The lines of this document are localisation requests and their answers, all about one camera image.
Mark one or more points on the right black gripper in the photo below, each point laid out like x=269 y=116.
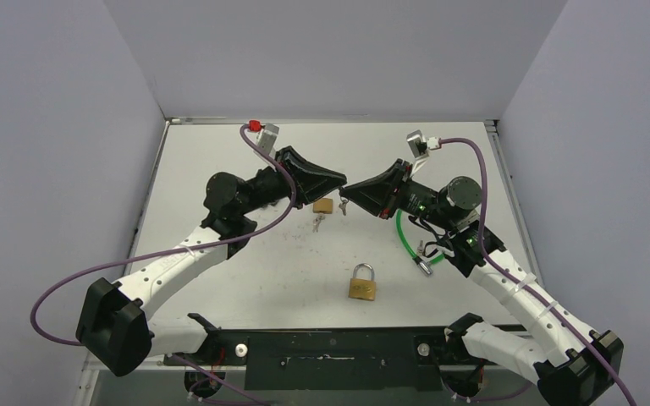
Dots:
x=399 y=189

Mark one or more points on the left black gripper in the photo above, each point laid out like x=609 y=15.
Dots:
x=311 y=181

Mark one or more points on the brass padlock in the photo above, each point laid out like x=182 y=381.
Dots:
x=362 y=288
x=323 y=206

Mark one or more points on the padlock keys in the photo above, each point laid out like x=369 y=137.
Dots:
x=318 y=221
x=343 y=206

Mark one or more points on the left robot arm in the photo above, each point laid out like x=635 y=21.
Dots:
x=118 y=323

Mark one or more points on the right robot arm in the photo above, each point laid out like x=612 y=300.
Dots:
x=568 y=361

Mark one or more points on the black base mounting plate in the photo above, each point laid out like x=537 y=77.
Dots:
x=337 y=359

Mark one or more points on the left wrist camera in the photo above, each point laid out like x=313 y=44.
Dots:
x=266 y=137

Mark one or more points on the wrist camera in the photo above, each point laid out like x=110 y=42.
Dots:
x=421 y=147
x=266 y=137

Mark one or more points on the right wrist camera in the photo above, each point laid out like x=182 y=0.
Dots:
x=421 y=147

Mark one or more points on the green cable lock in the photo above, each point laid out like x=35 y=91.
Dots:
x=423 y=264

